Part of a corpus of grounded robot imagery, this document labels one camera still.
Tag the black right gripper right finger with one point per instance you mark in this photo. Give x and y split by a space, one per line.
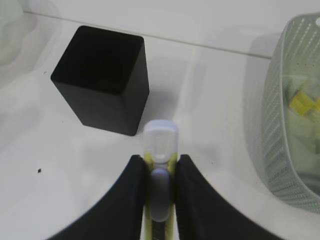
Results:
203 214

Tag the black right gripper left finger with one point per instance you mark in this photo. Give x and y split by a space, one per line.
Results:
118 214

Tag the yellow utility knife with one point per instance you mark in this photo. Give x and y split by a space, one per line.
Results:
160 156

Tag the green woven plastic basket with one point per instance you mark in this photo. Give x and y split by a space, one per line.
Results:
290 142

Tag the black square pen holder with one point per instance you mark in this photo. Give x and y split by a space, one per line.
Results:
103 76

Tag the yellow waste paper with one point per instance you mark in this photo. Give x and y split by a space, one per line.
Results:
303 104

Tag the green wavy glass plate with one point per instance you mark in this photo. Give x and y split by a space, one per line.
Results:
25 32

